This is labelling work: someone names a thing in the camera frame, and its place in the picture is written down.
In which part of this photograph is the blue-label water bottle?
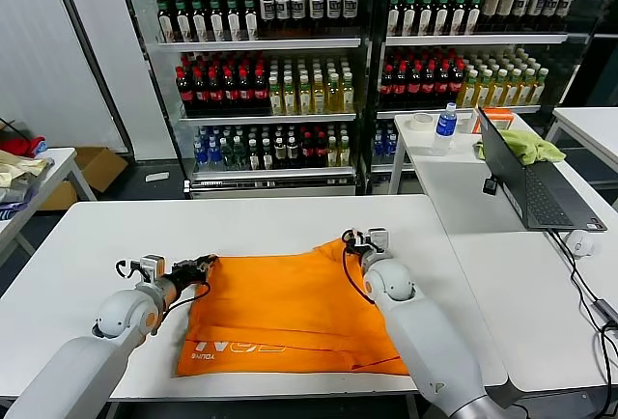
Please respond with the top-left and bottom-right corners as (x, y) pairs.
(433, 102), (459, 157)

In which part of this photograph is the grey cable adapter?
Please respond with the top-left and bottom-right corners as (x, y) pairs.
(589, 298), (618, 324)

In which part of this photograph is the white computer mouse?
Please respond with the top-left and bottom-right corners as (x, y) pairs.
(565, 229), (596, 260)

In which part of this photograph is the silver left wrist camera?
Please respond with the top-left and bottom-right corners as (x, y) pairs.
(139, 254), (166, 278)

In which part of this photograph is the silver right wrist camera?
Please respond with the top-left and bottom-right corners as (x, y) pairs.
(366, 228), (390, 252)

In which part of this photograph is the grey blue striped cloth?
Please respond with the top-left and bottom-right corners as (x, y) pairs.
(0, 182), (42, 221)

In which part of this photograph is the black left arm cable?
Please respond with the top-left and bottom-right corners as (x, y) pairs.
(161, 281), (212, 324)

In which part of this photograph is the clear plastic container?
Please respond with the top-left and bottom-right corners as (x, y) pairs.
(455, 110), (478, 134)

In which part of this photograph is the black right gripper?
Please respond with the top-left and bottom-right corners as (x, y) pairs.
(341, 229), (372, 259)

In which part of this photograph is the black adapter cable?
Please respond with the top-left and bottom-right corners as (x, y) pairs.
(598, 320), (618, 419)

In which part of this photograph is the orange t-shirt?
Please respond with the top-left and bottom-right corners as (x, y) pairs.
(174, 237), (411, 377)

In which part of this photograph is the red cloth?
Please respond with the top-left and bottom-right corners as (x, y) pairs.
(0, 136), (48, 158)

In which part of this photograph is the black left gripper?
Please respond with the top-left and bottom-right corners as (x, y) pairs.
(169, 254), (218, 288)

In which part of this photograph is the white tape roll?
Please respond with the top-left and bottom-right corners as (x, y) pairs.
(408, 113), (435, 133)

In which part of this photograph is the orange box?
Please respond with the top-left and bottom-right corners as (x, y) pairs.
(471, 107), (516, 134)

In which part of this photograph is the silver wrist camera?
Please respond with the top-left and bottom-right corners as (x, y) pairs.
(139, 254), (166, 278)
(366, 228), (390, 252)

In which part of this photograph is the beige cloth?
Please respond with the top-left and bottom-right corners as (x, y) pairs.
(0, 149), (55, 191)

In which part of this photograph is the green cloth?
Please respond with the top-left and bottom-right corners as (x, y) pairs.
(473, 128), (568, 167)

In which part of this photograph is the black laptop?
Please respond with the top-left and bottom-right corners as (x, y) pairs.
(477, 106), (608, 232)

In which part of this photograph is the small teal drink bottle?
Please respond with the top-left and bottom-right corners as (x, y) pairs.
(219, 137), (234, 172)
(232, 136), (247, 172)

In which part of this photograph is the cardboard box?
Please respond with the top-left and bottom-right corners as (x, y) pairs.
(38, 147), (129, 211)

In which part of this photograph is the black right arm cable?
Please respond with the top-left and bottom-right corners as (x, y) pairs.
(341, 243), (377, 305)

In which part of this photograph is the white table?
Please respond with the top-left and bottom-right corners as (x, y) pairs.
(0, 147), (98, 265)
(548, 106), (618, 174)

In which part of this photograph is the small red-cap cola bottle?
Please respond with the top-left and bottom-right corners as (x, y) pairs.
(313, 131), (327, 169)
(300, 132), (315, 169)

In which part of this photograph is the beverage shelf rack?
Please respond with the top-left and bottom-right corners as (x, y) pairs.
(369, 0), (599, 196)
(112, 0), (381, 198)

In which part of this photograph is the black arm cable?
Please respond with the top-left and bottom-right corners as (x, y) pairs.
(161, 281), (212, 324)
(341, 243), (377, 305)

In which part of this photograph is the green-cap bottle white label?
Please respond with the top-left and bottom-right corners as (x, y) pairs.
(156, 0), (175, 43)
(190, 0), (209, 43)
(465, 0), (483, 36)
(434, 0), (451, 37)
(402, 0), (418, 37)
(417, 0), (435, 37)
(224, 0), (242, 42)
(241, 0), (260, 42)
(450, 0), (466, 37)
(386, 0), (403, 38)
(174, 0), (192, 43)
(208, 0), (226, 42)

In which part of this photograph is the black laptop cable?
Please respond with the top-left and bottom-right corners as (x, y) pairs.
(548, 229), (603, 305)

